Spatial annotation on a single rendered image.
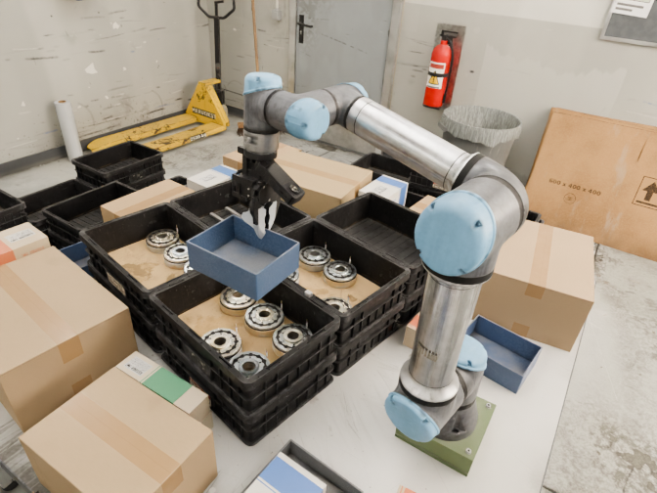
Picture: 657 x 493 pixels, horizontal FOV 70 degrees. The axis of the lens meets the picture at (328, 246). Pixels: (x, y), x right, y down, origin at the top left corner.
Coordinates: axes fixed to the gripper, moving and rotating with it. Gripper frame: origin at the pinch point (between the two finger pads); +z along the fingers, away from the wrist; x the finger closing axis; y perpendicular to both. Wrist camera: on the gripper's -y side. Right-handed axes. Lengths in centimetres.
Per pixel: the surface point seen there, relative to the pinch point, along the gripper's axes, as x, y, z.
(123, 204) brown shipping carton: -16, 79, 25
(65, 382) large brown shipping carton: 38, 28, 37
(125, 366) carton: 28.2, 17.9, 32.0
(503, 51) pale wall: -306, 34, -19
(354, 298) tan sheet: -26.5, -12.8, 27.1
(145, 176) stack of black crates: -83, 159, 57
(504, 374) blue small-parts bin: -35, -57, 35
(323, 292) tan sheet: -23.0, -4.0, 27.3
